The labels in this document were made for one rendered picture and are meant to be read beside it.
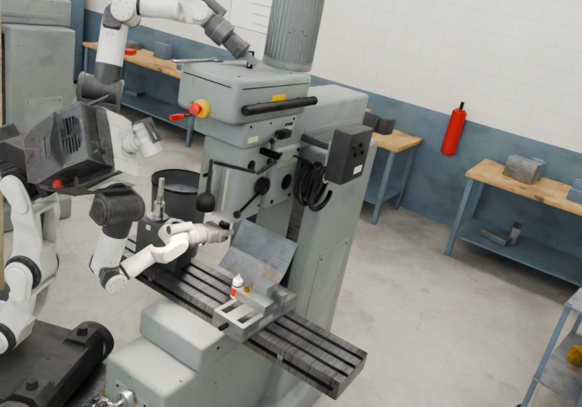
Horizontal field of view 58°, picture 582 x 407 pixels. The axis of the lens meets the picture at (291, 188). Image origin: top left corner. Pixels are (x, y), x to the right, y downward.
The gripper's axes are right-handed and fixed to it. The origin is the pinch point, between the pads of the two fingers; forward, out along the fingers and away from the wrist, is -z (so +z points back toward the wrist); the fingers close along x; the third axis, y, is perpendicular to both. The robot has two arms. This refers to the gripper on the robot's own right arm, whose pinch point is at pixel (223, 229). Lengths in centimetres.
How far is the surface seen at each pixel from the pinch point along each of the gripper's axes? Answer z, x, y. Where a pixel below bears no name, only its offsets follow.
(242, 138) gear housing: 9.5, -13.5, -44.5
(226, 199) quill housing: 7.3, -7.8, -18.1
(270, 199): -14.6, -8.4, -15.3
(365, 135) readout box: -41, -27, -48
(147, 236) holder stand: 15.7, 31.4, 16.0
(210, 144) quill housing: 10.3, 2.8, -36.5
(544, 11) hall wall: -412, 83, -118
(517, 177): -370, 36, 31
